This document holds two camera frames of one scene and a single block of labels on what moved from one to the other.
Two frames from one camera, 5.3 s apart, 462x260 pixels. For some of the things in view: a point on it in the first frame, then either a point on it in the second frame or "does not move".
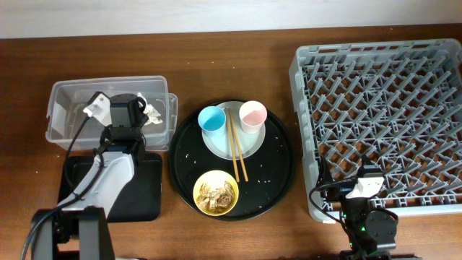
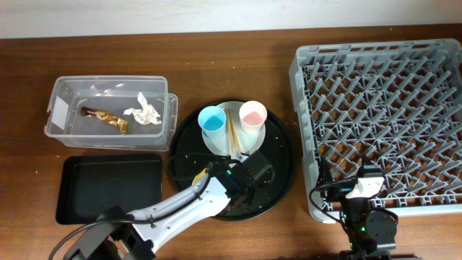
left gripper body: (108, 133) to (246, 204)
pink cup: (252, 115) does not move
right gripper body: (340, 191) does not move
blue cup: (211, 120) does not move
